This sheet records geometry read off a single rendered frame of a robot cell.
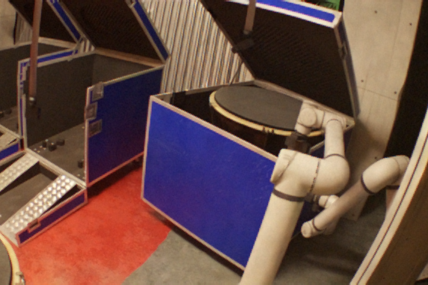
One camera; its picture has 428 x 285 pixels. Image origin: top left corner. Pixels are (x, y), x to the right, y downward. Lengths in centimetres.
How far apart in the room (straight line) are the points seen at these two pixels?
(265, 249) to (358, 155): 207
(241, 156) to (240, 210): 32
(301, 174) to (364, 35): 197
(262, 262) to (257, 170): 81
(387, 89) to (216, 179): 165
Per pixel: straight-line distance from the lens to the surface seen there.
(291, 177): 115
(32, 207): 277
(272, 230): 120
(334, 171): 117
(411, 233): 109
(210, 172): 215
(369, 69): 298
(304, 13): 199
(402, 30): 300
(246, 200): 204
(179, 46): 427
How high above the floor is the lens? 172
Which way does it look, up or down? 23 degrees down
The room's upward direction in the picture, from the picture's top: 10 degrees clockwise
